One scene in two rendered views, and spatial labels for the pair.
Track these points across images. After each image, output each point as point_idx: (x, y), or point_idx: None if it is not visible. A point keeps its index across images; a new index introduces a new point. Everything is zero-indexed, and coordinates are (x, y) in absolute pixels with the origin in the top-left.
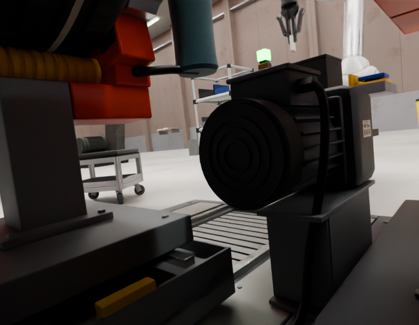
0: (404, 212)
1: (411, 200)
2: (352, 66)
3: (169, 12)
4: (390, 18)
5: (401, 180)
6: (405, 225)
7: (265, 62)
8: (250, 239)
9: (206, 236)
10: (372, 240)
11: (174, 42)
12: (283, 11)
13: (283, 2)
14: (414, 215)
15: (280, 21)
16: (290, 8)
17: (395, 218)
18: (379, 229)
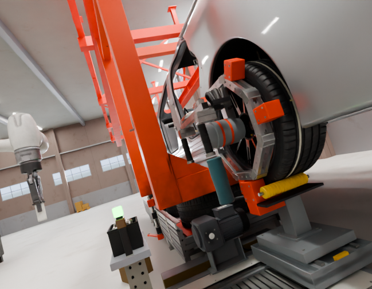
0: (182, 270)
1: (165, 277)
2: None
3: (227, 179)
4: (181, 202)
5: None
6: (195, 263)
7: (123, 217)
8: None
9: None
10: (197, 276)
11: (231, 189)
12: (34, 175)
13: (39, 167)
14: (184, 268)
15: (36, 184)
16: (39, 176)
17: (190, 267)
18: (186, 281)
